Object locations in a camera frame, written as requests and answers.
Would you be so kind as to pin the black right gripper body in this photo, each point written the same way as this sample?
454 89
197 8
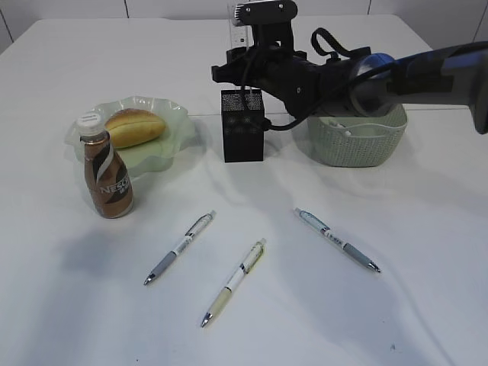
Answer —
245 66

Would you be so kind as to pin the clear plastic ruler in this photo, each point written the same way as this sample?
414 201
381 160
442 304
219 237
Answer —
239 34

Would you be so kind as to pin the large white paper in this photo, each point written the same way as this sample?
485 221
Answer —
340 128

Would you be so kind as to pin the sugared bread roll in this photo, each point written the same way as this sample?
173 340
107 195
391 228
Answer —
132 127

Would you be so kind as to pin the brown coffee drink bottle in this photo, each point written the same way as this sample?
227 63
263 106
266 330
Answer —
106 175

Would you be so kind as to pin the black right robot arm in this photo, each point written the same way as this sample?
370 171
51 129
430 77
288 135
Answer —
365 86

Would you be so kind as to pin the black mesh pen holder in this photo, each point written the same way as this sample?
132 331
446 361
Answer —
243 136

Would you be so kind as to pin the green wavy glass plate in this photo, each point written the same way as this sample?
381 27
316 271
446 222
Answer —
150 156

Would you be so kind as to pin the green plastic woven basket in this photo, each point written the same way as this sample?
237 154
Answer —
372 142

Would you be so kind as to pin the grey grip pen left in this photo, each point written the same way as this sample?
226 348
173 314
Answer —
187 239

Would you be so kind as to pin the blue grey pen right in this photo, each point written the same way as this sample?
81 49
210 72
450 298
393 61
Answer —
326 232

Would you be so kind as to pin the cream grip pen middle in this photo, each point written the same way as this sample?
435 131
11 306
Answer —
225 294

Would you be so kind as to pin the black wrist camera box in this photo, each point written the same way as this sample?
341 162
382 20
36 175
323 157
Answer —
270 21

